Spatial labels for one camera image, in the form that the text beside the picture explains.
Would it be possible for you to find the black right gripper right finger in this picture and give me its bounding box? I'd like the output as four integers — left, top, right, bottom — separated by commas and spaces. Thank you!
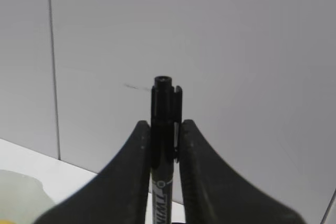
180, 120, 305, 223

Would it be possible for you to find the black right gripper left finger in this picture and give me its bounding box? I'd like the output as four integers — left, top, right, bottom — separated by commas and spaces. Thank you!
35, 121, 151, 223

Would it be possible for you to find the black marker pen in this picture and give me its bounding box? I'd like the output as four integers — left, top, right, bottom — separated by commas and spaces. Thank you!
151, 76, 183, 223

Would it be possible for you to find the yellow mango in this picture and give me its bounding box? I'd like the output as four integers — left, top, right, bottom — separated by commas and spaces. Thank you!
0, 219, 16, 224

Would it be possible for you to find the pale green wavy plate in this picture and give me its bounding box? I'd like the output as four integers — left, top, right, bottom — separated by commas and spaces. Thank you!
1, 169, 55, 223

